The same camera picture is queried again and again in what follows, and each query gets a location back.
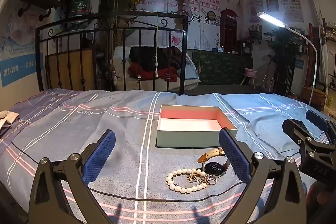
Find pink stool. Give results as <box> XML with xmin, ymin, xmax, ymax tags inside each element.
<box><xmin>240</xmin><ymin>68</ymin><xmax>259</xmax><ymax>89</ymax></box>

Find red and black clothes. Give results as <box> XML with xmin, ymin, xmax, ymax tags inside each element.
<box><xmin>129</xmin><ymin>46</ymin><xmax>184</xmax><ymax>81</ymax></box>

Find blue wall poster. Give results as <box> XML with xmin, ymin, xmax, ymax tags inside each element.
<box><xmin>0</xmin><ymin>1</ymin><xmax>37</xmax><ymax>88</ymax></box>

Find white desk lamp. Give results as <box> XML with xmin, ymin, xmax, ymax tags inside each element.
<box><xmin>257</xmin><ymin>11</ymin><xmax>319</xmax><ymax>106</ymax></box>

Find green water jug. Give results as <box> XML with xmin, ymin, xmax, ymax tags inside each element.
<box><xmin>69</xmin><ymin>0</ymin><xmax>91</xmax><ymax>22</ymax></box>

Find gold flower brooch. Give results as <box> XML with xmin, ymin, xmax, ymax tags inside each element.
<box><xmin>187</xmin><ymin>171</ymin><xmax>201</xmax><ymax>184</ymax></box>

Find blue plaid bedsheet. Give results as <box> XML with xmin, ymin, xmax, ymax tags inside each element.
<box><xmin>0</xmin><ymin>89</ymin><xmax>336</xmax><ymax>224</ymax></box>

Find wristwatch with tan strap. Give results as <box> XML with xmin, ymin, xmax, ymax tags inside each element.
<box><xmin>197</xmin><ymin>147</ymin><xmax>229</xmax><ymax>177</ymax></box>

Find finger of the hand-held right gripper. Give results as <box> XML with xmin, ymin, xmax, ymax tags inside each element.
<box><xmin>282</xmin><ymin>118</ymin><xmax>336</xmax><ymax>155</ymax></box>
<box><xmin>306</xmin><ymin>110</ymin><xmax>336</xmax><ymax>139</ymax></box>

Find dark potted plant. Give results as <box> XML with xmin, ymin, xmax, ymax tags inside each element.
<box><xmin>270</xmin><ymin>30</ymin><xmax>302</xmax><ymax>94</ymax></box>

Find beige cloth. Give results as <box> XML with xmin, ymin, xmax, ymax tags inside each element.
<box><xmin>0</xmin><ymin>110</ymin><xmax>20</xmax><ymax>130</ymax></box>

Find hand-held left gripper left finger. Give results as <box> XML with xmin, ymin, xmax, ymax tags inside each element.
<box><xmin>28</xmin><ymin>130</ymin><xmax>116</xmax><ymax>224</ymax></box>

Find pile of clothes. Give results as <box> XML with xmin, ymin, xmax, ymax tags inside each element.
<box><xmin>113</xmin><ymin>46</ymin><xmax>201</xmax><ymax>92</ymax></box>

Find red booth cabinet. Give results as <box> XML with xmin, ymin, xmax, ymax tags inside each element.
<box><xmin>220</xmin><ymin>9</ymin><xmax>240</xmax><ymax>53</ymax></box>

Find green patterned counter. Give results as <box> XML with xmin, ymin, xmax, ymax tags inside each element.
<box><xmin>192</xmin><ymin>49</ymin><xmax>254</xmax><ymax>85</ymax></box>

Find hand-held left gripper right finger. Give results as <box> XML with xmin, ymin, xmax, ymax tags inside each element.
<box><xmin>219</xmin><ymin>127</ymin><xmax>307</xmax><ymax>224</ymax></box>

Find white pearl bracelet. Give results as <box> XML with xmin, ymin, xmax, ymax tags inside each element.
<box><xmin>165</xmin><ymin>168</ymin><xmax>210</xmax><ymax>194</ymax></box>

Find black metal bed frame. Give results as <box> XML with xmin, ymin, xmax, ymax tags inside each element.
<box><xmin>35</xmin><ymin>11</ymin><xmax>189</xmax><ymax>95</ymax></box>

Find green box with pink lining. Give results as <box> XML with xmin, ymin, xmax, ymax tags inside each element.
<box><xmin>156</xmin><ymin>105</ymin><xmax>239</xmax><ymax>148</ymax></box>

